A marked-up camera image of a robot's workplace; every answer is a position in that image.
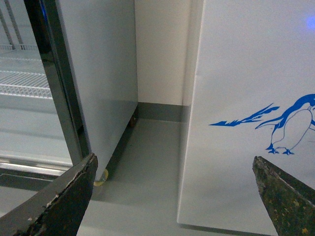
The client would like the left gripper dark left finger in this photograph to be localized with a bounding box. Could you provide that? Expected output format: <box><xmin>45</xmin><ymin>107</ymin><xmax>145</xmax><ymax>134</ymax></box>
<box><xmin>0</xmin><ymin>153</ymin><xmax>98</xmax><ymax>236</ymax></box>

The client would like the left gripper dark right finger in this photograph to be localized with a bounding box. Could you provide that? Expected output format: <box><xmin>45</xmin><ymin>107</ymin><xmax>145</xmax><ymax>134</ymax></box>
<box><xmin>252</xmin><ymin>156</ymin><xmax>315</xmax><ymax>236</ymax></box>

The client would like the upright glass door display fridge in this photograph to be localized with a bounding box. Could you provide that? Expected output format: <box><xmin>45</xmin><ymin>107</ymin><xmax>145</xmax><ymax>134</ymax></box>
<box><xmin>0</xmin><ymin>0</ymin><xmax>138</xmax><ymax>186</ymax></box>

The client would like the white wire fridge shelf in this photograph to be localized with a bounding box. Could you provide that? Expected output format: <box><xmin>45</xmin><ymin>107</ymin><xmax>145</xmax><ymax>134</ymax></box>
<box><xmin>0</xmin><ymin>44</ymin><xmax>52</xmax><ymax>99</ymax></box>

